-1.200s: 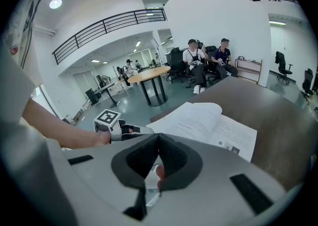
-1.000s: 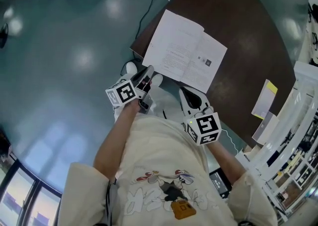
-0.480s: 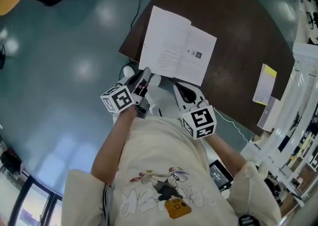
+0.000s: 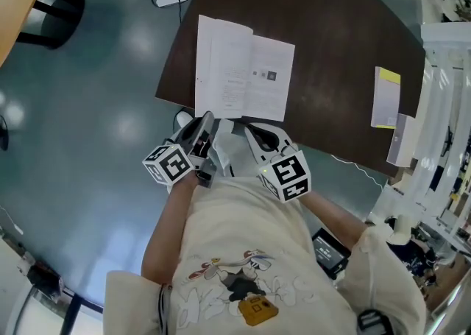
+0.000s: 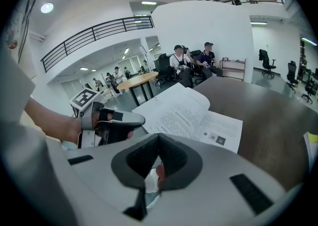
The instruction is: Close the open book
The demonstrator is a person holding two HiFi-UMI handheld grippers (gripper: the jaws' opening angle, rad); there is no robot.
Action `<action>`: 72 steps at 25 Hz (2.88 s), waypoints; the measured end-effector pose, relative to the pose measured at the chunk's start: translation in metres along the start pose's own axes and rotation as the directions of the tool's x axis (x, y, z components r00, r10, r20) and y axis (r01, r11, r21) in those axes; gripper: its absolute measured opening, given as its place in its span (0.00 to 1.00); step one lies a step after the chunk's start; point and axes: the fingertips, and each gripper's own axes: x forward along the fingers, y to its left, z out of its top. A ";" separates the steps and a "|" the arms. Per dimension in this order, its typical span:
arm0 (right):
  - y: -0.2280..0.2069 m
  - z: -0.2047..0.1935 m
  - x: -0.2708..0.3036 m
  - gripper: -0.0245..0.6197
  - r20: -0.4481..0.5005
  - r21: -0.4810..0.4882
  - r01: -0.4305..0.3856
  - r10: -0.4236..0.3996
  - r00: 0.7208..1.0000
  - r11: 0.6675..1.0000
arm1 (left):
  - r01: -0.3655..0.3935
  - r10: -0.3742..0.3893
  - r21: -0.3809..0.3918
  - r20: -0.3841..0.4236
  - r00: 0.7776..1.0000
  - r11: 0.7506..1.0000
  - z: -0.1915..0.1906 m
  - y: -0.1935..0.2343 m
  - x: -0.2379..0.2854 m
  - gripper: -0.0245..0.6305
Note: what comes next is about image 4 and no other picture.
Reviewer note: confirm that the white cardboard box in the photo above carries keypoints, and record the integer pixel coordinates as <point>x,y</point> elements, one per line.
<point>401,142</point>

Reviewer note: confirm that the black screen device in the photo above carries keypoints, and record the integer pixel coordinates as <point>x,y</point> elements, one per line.
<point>329,252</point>

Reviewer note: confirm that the person's left forearm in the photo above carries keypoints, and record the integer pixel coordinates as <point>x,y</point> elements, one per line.
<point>169,230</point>

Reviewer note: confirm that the yellow and white booklet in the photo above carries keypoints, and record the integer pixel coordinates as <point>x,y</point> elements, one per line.
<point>386,101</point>

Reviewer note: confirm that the light grey trousers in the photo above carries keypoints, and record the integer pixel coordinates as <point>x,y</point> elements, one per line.
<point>232,153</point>

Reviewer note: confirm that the white shelving rack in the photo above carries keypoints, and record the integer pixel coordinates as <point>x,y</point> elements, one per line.
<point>441,105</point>

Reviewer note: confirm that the white paperback book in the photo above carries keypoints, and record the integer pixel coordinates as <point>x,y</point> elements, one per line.
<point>235,68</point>

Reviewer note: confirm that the cream printed T-shirt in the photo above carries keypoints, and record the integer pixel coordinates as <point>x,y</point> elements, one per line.
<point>257,245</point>

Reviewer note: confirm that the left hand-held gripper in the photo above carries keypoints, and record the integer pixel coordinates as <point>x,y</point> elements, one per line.
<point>173,164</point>

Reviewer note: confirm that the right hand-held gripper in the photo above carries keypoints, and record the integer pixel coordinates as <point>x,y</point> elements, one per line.
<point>287,175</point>

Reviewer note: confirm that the person's right forearm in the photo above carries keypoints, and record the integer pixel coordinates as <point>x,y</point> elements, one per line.
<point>331,215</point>

